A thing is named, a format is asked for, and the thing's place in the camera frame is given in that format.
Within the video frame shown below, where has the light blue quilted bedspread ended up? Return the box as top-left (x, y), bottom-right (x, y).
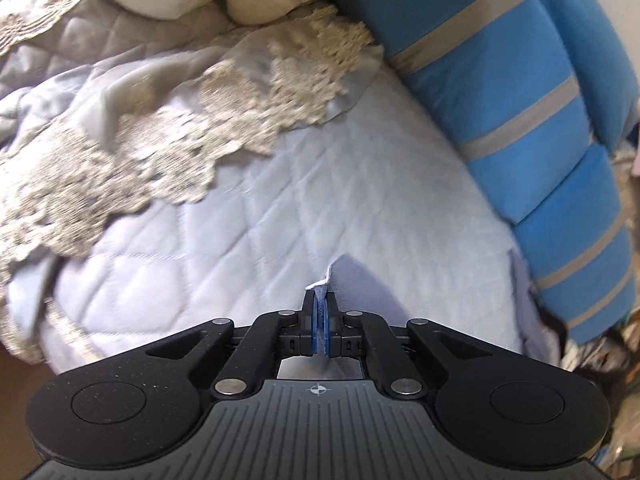
top-left (40, 67), bottom-right (561, 376)

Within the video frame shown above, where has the blue grey-striped pillow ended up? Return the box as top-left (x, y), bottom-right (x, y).
top-left (327, 0), bottom-right (613, 226)
top-left (507, 145), bottom-right (640, 346)

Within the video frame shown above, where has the plain blue pillow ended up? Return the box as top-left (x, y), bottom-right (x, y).
top-left (515, 0), bottom-right (640, 153)

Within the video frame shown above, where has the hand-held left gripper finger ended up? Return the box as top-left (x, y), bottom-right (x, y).
top-left (145, 290), bottom-right (318, 401)
top-left (320, 292), bottom-right (496, 401)

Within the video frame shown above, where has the grey lace-trimmed quilt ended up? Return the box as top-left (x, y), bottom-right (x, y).
top-left (0, 0), bottom-right (386, 366)

